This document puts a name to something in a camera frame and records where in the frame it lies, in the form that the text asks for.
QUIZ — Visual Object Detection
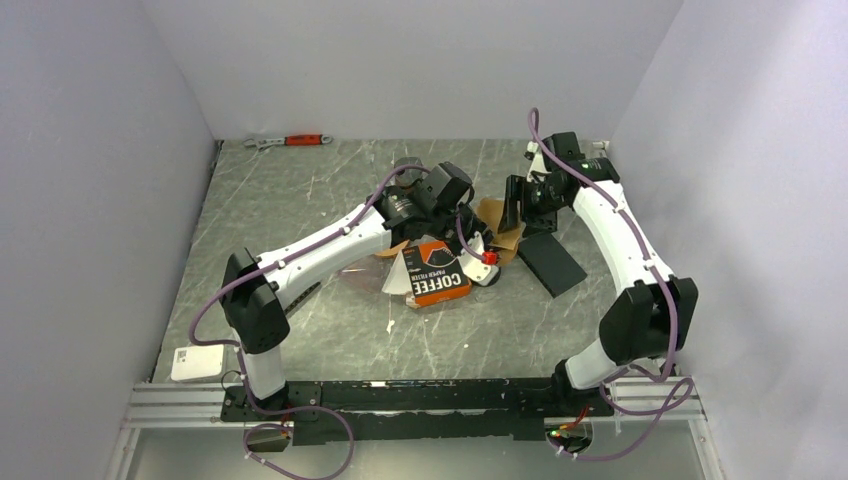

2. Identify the aluminium frame rail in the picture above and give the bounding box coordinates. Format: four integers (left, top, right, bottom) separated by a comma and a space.
126, 377, 706, 428

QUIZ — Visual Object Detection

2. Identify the brown paper coffee filter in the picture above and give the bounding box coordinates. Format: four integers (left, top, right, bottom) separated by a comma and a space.
475, 197, 528, 268

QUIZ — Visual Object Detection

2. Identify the right black flat box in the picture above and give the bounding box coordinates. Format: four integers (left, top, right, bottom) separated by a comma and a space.
517, 233, 588, 298

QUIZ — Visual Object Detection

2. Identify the orange handled wrench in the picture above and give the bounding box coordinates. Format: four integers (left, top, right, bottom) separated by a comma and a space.
242, 134, 334, 151

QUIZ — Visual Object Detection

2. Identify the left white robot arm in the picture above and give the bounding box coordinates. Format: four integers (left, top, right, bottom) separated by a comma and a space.
219, 162, 499, 420

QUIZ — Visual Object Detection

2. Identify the white paper coffee filter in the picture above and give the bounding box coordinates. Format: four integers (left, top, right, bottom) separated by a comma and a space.
381, 254, 412, 296

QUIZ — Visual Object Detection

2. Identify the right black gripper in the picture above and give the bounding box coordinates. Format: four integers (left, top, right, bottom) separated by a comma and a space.
498, 174, 567, 238

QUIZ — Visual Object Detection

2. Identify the black flat box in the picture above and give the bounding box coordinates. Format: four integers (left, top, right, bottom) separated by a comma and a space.
517, 233, 588, 298
284, 282, 321, 316

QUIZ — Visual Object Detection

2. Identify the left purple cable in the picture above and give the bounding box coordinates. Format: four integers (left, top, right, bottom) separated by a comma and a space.
188, 164, 498, 480

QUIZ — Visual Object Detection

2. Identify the white small box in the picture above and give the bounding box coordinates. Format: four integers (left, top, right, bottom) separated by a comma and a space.
170, 345, 225, 383

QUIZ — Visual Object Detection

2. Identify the left black flat box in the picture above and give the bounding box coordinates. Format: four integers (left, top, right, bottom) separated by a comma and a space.
284, 282, 321, 316

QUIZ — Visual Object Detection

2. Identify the orange coffee filter box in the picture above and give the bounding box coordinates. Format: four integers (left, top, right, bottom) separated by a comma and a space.
401, 241, 472, 309

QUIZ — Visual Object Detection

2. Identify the black server base cup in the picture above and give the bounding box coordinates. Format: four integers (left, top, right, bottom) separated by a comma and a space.
470, 266, 501, 287

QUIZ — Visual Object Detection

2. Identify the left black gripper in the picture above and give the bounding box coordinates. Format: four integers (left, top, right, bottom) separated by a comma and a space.
428, 203, 496, 263

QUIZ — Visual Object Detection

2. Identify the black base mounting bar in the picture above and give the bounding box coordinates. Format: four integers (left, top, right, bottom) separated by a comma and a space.
220, 377, 613, 446

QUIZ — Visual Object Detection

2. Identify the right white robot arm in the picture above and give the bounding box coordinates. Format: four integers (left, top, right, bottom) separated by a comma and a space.
498, 132, 698, 415

